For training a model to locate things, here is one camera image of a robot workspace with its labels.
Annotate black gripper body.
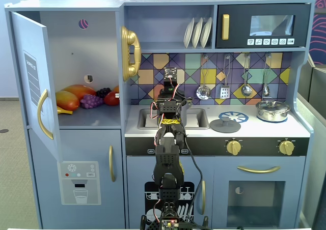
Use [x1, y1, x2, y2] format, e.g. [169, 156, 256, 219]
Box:
[158, 77, 180, 101]

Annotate blue cabinet door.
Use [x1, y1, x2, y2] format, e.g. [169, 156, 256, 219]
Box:
[11, 11, 64, 164]

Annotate steel skimmer spoon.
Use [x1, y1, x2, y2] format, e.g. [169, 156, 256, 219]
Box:
[196, 53, 212, 100]

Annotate gray toy sink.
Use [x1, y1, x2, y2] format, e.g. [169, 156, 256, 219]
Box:
[137, 108, 210, 131]

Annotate gold toy telephone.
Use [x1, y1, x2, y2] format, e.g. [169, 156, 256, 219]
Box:
[120, 25, 142, 82]

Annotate steel slotted spatula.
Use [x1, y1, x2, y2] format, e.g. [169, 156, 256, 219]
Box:
[220, 53, 231, 100]

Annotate red toy fruit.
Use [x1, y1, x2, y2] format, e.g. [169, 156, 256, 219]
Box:
[103, 85, 121, 107]

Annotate white toy plate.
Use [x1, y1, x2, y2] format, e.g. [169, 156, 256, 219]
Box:
[199, 16, 213, 49]
[191, 17, 204, 49]
[183, 17, 196, 49]

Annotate dark toy grapes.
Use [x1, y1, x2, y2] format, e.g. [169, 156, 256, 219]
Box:
[95, 87, 112, 99]

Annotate gray pot lid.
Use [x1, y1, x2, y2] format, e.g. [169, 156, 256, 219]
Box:
[209, 112, 241, 133]

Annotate purple toy grapes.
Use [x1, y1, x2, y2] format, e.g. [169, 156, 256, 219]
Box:
[79, 94, 104, 110]

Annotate steel ladle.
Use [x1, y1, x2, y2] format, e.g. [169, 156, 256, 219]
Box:
[240, 53, 253, 97]

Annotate gold stove knob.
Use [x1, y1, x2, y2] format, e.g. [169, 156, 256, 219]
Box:
[278, 139, 296, 157]
[226, 139, 243, 157]

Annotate orange red toy mango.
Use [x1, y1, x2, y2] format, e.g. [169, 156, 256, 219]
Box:
[62, 84, 98, 100]

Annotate black toy microwave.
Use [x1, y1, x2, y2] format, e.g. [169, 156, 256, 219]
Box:
[215, 3, 312, 49]

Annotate small steel spoon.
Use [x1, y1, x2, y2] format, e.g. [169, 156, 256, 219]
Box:
[262, 53, 271, 97]

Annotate yellow orange toy mango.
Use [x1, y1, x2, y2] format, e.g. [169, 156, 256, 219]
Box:
[55, 90, 81, 111]

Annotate black white dishwasher sticker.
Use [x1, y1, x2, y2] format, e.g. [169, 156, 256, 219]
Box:
[144, 181, 195, 223]

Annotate steel pot with lid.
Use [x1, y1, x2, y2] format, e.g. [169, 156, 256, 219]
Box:
[255, 100, 291, 123]

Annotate yellow toy banana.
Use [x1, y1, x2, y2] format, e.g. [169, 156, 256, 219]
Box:
[56, 105, 74, 116]

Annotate ice dispenser sticker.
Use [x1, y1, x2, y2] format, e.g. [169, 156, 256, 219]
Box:
[60, 160, 102, 206]

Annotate robot controller circuit board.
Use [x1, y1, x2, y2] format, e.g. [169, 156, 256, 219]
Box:
[161, 218, 179, 230]

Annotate blue toy kitchen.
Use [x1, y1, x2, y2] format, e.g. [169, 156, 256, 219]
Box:
[4, 0, 316, 230]

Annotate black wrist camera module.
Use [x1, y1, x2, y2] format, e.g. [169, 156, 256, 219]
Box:
[164, 67, 178, 79]

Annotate black power cable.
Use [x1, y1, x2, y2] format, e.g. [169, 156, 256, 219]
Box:
[183, 132, 205, 217]

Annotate gold microwave handle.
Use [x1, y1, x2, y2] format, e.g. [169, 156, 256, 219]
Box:
[221, 14, 230, 41]

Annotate gold freezer door handle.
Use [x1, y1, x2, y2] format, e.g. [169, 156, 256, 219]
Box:
[108, 145, 117, 183]

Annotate gold dishwasher door handle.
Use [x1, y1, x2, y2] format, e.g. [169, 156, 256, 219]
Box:
[200, 180, 206, 215]

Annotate gold oven door handle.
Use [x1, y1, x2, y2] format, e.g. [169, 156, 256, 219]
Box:
[236, 165, 281, 175]

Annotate gold cabinet door handle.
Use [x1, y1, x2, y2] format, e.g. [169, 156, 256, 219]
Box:
[37, 89, 55, 140]

